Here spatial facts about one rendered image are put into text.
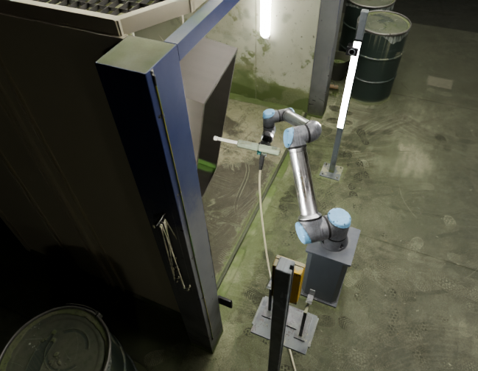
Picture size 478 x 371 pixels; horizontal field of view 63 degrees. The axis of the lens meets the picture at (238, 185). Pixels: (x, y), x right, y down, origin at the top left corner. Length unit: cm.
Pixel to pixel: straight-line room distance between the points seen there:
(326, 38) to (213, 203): 197
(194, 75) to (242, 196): 170
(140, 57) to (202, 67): 116
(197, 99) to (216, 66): 33
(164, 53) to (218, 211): 252
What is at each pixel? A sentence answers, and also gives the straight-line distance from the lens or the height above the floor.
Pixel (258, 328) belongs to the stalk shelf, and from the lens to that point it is 225.
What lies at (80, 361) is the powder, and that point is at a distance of 229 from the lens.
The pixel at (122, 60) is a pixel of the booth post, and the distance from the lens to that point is 125.
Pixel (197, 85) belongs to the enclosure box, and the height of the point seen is 165.
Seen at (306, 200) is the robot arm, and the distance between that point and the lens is 244.
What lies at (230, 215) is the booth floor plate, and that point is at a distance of 358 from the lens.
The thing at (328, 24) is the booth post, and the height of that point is 112.
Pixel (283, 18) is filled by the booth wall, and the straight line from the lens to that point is 422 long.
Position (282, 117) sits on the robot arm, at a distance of 295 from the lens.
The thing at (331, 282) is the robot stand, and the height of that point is 33.
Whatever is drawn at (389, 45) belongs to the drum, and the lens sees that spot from 467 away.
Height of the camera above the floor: 288
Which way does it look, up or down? 48 degrees down
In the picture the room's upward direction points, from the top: 3 degrees counter-clockwise
